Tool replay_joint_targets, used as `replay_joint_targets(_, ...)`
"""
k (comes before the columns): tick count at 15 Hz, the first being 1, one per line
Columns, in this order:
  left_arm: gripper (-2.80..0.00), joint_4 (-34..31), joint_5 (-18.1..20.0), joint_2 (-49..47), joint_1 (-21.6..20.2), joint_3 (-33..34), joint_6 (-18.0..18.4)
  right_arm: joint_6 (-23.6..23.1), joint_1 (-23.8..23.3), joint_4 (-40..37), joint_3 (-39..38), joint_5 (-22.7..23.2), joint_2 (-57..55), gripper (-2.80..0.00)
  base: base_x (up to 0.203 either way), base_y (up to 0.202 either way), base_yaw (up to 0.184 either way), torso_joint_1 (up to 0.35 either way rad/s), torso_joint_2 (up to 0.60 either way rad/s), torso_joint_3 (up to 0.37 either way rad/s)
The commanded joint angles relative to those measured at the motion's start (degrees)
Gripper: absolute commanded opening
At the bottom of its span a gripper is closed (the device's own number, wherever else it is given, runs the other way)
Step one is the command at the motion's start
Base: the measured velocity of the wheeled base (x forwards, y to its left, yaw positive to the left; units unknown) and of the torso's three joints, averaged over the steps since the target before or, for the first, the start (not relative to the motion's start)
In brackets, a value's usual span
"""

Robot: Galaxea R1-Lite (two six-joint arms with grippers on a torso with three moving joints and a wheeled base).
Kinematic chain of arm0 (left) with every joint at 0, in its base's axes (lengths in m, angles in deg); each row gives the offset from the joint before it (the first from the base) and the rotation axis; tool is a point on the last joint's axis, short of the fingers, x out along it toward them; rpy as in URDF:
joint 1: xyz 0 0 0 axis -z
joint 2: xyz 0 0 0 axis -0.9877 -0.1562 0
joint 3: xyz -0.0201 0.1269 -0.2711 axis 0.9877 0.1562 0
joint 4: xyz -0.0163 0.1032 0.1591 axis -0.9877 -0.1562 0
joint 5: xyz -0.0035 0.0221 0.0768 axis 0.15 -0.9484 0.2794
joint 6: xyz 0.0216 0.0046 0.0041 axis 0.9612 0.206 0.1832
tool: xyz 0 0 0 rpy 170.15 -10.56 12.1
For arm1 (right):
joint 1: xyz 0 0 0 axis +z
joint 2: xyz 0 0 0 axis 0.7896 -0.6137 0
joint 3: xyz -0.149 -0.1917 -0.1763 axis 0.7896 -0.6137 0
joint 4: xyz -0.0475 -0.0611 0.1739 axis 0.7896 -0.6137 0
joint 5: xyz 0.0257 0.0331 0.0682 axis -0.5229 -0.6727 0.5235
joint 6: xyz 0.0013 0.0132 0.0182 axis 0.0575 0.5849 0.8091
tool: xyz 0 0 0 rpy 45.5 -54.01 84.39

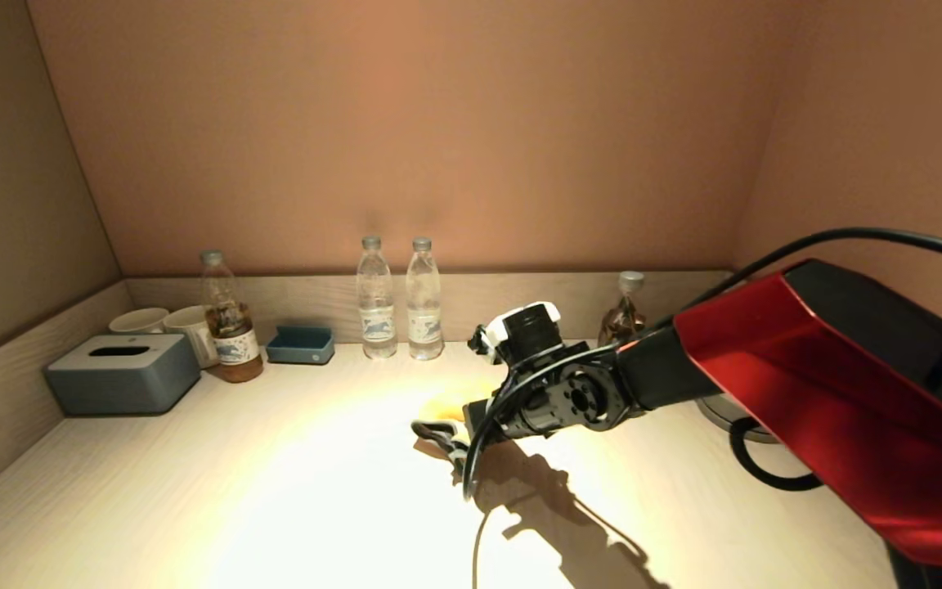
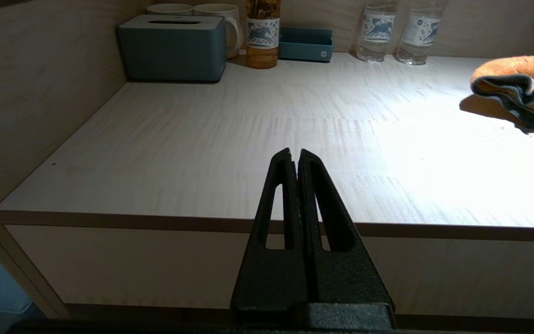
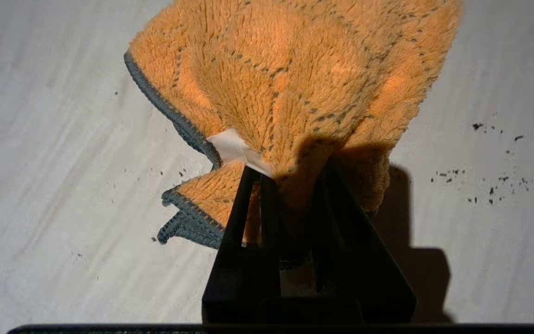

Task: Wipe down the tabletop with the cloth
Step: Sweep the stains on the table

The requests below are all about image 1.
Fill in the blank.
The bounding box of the orange cloth with grey edge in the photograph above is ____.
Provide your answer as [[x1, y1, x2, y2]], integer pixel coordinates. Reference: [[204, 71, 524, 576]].
[[411, 397, 472, 463]]

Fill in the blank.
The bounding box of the clear water bottle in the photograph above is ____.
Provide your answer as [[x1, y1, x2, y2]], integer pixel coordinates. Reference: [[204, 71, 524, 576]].
[[405, 237, 445, 361], [356, 236, 398, 360]]

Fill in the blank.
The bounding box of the dark tea bottle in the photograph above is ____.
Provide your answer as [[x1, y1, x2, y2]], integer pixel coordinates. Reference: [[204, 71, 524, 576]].
[[599, 272, 648, 346]]

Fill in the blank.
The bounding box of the small blue tray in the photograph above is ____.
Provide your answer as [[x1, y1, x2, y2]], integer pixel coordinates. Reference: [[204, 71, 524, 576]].
[[265, 326, 335, 366]]

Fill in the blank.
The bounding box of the half-full amber tea bottle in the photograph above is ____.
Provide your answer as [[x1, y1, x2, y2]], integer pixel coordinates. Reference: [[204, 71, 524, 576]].
[[200, 250, 264, 384]]

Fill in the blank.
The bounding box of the blue-grey tissue box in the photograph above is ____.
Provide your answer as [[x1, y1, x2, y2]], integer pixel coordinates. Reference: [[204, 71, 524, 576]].
[[44, 334, 201, 416]]

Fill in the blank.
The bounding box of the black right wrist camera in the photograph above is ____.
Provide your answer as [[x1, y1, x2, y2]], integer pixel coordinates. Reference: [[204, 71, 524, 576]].
[[483, 302, 563, 366]]

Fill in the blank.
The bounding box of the white mug with handle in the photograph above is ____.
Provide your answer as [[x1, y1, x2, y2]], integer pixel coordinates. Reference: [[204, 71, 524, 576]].
[[163, 306, 220, 370]]

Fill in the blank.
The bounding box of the white mug without visible handle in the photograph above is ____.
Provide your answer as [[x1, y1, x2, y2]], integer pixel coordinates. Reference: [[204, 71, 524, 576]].
[[108, 308, 169, 335]]

